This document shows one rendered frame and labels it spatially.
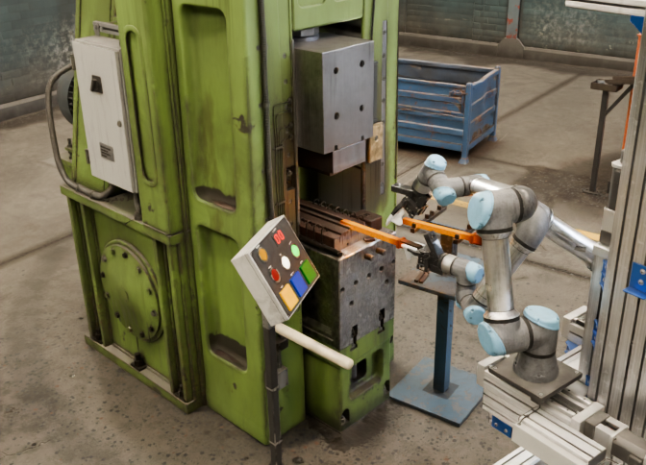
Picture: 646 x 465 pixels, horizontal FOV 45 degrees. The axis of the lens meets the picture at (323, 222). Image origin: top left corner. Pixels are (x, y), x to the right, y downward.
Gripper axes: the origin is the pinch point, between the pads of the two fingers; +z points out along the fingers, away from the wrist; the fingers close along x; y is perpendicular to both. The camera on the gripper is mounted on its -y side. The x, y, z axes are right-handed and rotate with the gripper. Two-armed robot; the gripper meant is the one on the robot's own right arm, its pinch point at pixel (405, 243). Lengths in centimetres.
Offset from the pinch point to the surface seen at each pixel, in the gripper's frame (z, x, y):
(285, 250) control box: 15, -52, -12
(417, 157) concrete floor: 229, 313, 101
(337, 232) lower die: 29.8, -7.8, 1.1
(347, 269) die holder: 21.8, -11.0, 15.0
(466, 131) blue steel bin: 186, 326, 72
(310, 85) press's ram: 33, -17, -63
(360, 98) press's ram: 27, 4, -54
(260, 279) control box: 7, -72, -11
